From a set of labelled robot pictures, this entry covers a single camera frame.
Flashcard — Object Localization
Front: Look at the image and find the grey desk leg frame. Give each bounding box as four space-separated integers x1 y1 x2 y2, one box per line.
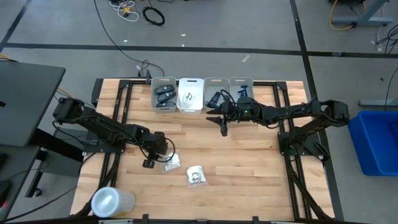
331 0 394 27

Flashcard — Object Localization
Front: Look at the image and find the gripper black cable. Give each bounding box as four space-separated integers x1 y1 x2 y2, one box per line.
219 89 234 105
154 138 176 164

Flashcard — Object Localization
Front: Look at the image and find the black cable tangle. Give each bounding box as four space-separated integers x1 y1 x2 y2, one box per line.
374 24 398 54

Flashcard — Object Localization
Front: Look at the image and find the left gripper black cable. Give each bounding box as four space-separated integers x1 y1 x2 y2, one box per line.
154 138 176 164

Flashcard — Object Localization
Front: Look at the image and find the grey monitor laptop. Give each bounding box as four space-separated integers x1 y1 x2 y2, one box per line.
0 60 85 200

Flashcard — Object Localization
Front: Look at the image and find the white cable bundle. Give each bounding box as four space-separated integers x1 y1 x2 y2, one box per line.
108 0 140 22

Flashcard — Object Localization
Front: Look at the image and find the clear plastic cup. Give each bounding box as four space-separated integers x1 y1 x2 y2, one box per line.
90 186 136 218

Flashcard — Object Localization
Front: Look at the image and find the white plastic storage bin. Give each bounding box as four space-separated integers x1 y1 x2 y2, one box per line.
177 77 205 115

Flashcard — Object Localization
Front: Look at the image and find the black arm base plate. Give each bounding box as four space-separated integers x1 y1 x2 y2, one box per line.
277 130 327 156
82 129 128 154

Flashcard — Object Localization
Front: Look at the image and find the yellow floor cable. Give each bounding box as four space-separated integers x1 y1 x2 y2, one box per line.
329 0 355 32

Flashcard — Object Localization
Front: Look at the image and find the blue plastic tote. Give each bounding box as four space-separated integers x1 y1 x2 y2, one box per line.
347 110 398 177

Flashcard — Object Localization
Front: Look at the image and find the coiled black floor cable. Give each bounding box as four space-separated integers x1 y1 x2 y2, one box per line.
142 6 165 27

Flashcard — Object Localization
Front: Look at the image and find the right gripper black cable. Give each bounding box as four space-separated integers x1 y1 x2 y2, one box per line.
219 89 234 105

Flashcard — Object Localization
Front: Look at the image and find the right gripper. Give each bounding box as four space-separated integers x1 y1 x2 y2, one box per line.
206 98 252 137

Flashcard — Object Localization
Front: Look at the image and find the grey plastic storage bin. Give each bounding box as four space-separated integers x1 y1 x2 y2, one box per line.
228 77 256 103
203 77 231 113
150 77 178 114

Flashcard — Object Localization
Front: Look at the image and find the yellow cable pair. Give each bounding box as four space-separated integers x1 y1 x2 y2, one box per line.
55 88 94 113

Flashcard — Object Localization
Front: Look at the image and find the long black floor cable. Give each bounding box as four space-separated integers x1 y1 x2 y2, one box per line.
93 0 165 78

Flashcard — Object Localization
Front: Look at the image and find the grey desk foot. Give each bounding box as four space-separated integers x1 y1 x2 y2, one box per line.
359 98 398 108

